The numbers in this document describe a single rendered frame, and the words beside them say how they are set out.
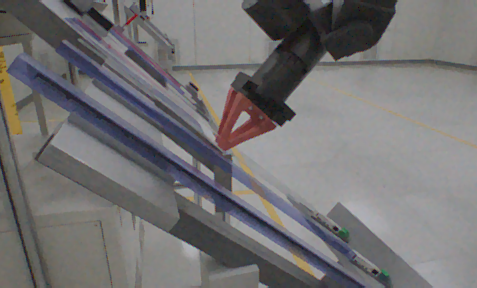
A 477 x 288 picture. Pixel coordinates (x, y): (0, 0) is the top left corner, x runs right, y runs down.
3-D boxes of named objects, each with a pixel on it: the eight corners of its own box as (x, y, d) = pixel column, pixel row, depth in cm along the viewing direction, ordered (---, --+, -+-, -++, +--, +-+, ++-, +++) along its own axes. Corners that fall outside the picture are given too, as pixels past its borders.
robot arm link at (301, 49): (346, 43, 44) (322, 38, 49) (316, 4, 41) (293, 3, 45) (311, 83, 45) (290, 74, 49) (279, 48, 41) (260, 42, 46)
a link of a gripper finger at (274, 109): (206, 142, 42) (256, 83, 41) (197, 125, 48) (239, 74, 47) (245, 171, 45) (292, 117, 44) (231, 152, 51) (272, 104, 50)
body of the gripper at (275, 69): (253, 94, 40) (294, 46, 40) (230, 80, 49) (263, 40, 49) (288, 126, 43) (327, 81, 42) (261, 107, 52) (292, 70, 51)
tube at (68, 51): (376, 275, 50) (383, 268, 50) (383, 282, 49) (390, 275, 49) (57, 50, 28) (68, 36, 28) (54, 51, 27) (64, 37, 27)
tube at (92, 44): (339, 233, 60) (343, 229, 60) (343, 238, 59) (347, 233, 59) (79, 39, 38) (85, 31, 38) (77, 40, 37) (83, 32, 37)
